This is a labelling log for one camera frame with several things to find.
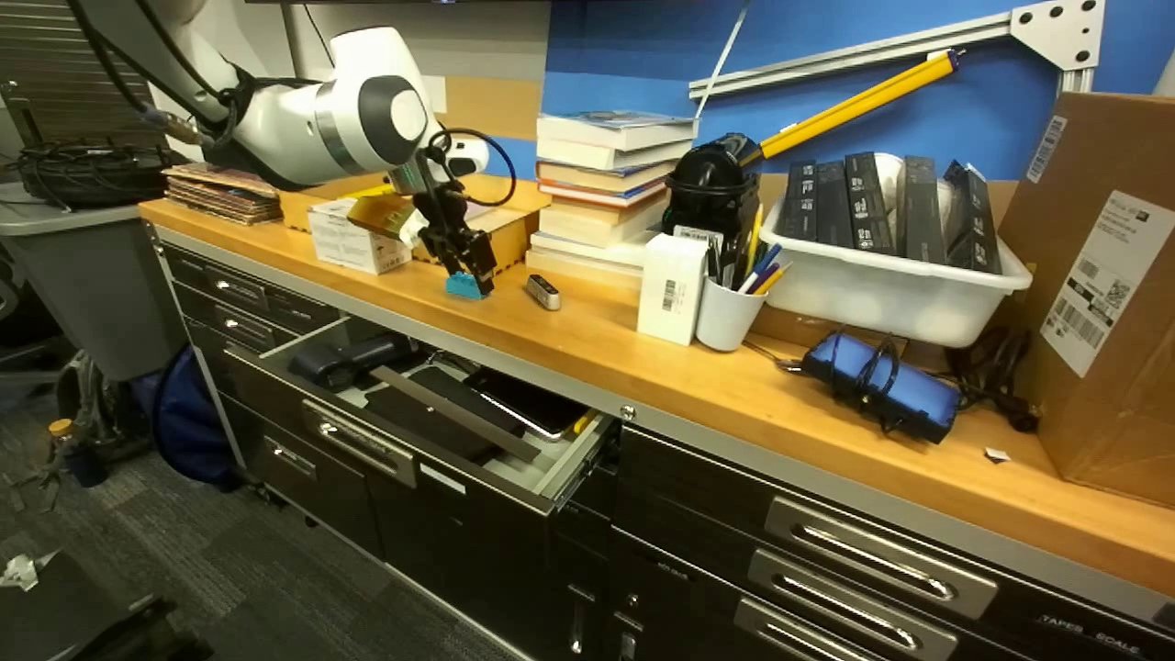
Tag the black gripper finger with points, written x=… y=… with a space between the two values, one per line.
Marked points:
x=464 y=273
x=486 y=261

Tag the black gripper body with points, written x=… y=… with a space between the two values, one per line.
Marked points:
x=447 y=214

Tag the small blue object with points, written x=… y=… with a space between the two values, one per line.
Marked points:
x=464 y=292

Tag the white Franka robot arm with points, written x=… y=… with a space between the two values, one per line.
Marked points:
x=332 y=117

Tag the open black drawer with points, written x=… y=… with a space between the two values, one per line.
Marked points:
x=407 y=426

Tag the wooden laser-cut tray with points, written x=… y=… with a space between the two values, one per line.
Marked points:
x=516 y=225

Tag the small black silver device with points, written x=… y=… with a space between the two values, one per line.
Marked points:
x=543 y=292

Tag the yellow flat item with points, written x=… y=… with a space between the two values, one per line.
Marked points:
x=385 y=210

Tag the white printed carton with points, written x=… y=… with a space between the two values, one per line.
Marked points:
x=353 y=243

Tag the pile of assorted books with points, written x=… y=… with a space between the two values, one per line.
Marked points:
x=594 y=225

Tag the long black bar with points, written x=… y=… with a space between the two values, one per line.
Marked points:
x=452 y=409

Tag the black tablet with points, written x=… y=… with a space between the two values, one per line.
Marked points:
x=533 y=402

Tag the black rectangular case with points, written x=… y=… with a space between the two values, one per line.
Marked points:
x=336 y=360

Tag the thick white book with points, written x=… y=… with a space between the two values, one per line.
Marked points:
x=611 y=139

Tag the white rectangular box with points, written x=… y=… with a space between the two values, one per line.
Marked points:
x=669 y=292

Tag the brown cardboard stack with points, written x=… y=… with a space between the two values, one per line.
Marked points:
x=222 y=194

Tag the white pen cup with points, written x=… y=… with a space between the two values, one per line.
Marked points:
x=725 y=317

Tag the bundle of coloured pens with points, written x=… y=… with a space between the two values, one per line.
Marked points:
x=762 y=266

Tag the thin white rod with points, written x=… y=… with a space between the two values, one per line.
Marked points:
x=720 y=68

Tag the blue bag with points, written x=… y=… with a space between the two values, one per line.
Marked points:
x=195 y=423

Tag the black packaged box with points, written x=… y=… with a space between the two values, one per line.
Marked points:
x=809 y=202
x=922 y=206
x=976 y=222
x=872 y=202

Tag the grey plastic bin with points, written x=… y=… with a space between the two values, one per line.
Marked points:
x=87 y=279

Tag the black workbench cabinet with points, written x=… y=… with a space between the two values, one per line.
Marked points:
x=686 y=574

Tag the white plastic tub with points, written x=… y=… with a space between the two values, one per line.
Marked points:
x=883 y=299

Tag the black yellow floor tool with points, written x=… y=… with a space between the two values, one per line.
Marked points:
x=95 y=423

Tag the yellow spirit level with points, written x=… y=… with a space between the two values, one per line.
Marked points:
x=856 y=103

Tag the blue pouch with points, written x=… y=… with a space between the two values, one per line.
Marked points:
x=911 y=399

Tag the crumpled white paper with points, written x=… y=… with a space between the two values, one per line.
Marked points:
x=22 y=571

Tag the small white scrap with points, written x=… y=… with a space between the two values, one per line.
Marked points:
x=996 y=452

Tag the white shipping label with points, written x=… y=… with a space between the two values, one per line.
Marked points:
x=1107 y=289

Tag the large cardboard box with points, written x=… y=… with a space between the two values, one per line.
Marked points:
x=1102 y=415

